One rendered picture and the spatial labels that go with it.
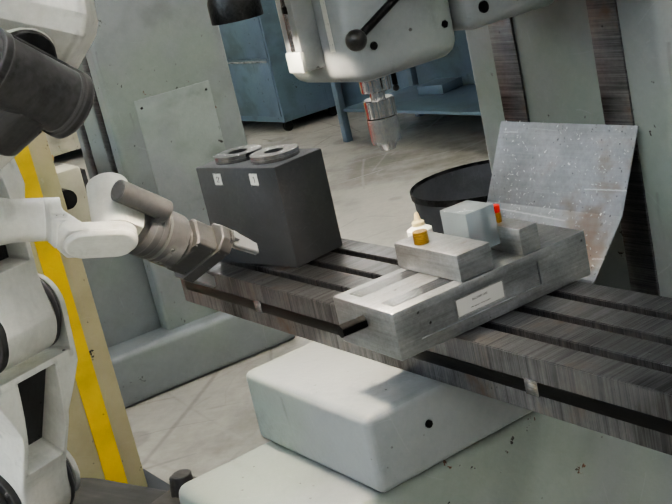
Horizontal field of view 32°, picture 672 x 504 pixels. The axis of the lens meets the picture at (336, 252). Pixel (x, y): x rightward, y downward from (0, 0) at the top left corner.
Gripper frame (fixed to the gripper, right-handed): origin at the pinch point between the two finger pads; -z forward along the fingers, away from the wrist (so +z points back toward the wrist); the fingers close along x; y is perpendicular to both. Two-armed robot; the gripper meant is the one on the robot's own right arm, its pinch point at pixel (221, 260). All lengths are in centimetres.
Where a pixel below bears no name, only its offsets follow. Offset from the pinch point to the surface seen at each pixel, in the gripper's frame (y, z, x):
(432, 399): -39.1, -7.7, 25.6
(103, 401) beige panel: 63, -84, -124
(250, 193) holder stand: 16.9, -9.1, 2.4
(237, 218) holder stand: 17.1, -12.1, -4.2
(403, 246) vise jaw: -19.8, -0.1, 33.4
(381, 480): -48, -4, 16
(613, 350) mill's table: -49, -3, 55
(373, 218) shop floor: 240, -306, -149
